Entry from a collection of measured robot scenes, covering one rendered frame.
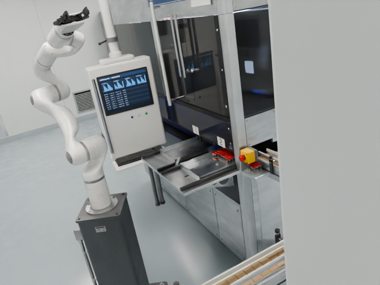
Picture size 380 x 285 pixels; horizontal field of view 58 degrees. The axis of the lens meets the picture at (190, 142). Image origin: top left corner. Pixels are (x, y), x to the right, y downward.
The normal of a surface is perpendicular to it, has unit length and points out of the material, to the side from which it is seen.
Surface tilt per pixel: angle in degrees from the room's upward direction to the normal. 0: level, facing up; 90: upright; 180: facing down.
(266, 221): 90
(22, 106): 90
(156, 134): 90
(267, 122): 90
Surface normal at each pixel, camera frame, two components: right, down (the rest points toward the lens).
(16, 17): 0.47, 0.26
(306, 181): -0.87, 0.30
